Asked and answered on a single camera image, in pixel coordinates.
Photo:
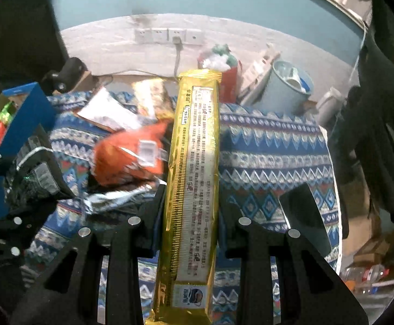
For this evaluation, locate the blue patterned tablecloth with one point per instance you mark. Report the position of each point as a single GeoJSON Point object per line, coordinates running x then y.
{"type": "Point", "coordinates": [268, 155]}

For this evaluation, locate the brown cardboard piece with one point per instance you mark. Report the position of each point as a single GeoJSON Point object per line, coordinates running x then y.
{"type": "Point", "coordinates": [376, 247]}

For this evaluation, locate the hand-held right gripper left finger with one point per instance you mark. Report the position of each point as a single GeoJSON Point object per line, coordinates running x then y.
{"type": "Point", "coordinates": [154, 223]}

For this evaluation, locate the orange snack bag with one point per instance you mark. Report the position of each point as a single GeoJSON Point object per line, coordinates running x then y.
{"type": "Point", "coordinates": [122, 162]}

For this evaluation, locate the long gold biscuit packet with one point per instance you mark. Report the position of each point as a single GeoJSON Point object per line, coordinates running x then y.
{"type": "Point", "coordinates": [193, 176]}

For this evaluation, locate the clear plastic water bottle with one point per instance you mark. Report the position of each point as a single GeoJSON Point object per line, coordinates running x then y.
{"type": "Point", "coordinates": [363, 276]}

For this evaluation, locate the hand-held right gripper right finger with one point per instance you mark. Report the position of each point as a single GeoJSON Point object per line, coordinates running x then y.
{"type": "Point", "coordinates": [225, 230]}

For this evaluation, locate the white back snack packet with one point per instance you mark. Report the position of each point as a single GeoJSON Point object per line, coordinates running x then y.
{"type": "Point", "coordinates": [108, 111]}

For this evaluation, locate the silver foil snack packet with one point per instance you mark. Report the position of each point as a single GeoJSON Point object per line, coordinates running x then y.
{"type": "Point", "coordinates": [115, 198]}

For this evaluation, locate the black snack packet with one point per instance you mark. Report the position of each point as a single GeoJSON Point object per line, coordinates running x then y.
{"type": "Point", "coordinates": [44, 176]}

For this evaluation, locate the white wall shelf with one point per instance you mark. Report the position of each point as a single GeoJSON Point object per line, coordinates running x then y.
{"type": "Point", "coordinates": [332, 3]}

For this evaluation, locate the grey power plug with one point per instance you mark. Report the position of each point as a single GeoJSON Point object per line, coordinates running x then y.
{"type": "Point", "coordinates": [178, 40]}

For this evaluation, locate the golden nut snack packet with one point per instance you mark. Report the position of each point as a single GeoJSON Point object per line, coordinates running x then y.
{"type": "Point", "coordinates": [152, 96]}

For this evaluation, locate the light blue trash bin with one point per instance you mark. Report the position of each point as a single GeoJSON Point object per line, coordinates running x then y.
{"type": "Point", "coordinates": [278, 94]}

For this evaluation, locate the green snack packet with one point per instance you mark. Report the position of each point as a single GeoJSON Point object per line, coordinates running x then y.
{"type": "Point", "coordinates": [5, 115]}

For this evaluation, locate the white wall socket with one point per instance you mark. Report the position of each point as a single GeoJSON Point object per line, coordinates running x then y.
{"type": "Point", "coordinates": [143, 36]}
{"type": "Point", "coordinates": [175, 32]}
{"type": "Point", "coordinates": [194, 37]}
{"type": "Point", "coordinates": [159, 35]}

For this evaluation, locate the red white carton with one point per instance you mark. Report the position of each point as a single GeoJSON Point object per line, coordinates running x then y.
{"type": "Point", "coordinates": [256, 74]}

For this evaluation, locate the blue cardboard box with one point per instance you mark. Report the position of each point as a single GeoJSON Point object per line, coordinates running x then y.
{"type": "Point", "coordinates": [24, 125]}

